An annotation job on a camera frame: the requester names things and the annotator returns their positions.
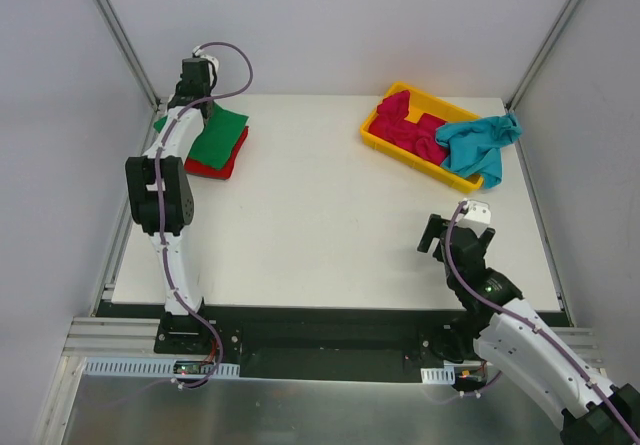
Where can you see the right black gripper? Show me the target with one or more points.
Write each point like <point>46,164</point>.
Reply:
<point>458,235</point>

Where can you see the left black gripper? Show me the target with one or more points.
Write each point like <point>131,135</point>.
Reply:
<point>206,110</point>

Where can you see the green t shirt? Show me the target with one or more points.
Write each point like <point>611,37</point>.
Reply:
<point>214,144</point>

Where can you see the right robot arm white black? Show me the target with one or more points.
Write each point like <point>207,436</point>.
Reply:
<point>499,326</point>

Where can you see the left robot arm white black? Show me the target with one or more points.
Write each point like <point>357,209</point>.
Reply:
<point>162,205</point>

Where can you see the teal t shirt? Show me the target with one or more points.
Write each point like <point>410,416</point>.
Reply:
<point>474,147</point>

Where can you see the magenta t shirt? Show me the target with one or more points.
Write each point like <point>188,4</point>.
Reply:
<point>419,138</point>

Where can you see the yellow plastic bin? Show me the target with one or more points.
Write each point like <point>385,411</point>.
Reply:
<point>421,102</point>

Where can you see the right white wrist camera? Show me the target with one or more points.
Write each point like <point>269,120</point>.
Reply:
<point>475,215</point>

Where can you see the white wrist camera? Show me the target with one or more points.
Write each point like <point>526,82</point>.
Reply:
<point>199,52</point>
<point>475,215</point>

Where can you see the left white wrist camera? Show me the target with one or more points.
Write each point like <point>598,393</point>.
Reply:
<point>199,52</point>

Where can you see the right aluminium side rail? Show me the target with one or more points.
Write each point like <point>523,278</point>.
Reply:
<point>531,263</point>

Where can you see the aluminium side rail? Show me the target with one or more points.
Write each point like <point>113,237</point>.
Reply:
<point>118,239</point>
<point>531,263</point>

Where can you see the right aluminium frame post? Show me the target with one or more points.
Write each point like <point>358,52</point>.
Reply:
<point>543,53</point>

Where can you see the aluminium frame post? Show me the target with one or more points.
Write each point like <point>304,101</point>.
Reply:
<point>121,38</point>
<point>543,53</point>

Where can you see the right white cable duct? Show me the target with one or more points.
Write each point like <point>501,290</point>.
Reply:
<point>450,375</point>

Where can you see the white cable duct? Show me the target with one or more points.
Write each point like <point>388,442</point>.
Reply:
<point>450,375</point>
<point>159,368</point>

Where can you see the left aluminium frame post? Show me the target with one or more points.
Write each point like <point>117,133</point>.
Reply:
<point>121,38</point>

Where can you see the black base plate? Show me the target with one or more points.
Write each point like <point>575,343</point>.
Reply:
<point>350,345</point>

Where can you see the left aluminium side rail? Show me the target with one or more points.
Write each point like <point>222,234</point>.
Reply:
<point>118,239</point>

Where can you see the front aluminium rail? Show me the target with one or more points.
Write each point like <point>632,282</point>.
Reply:
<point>135,337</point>

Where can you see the left white cable duct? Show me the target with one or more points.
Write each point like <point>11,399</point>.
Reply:
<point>159,368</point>

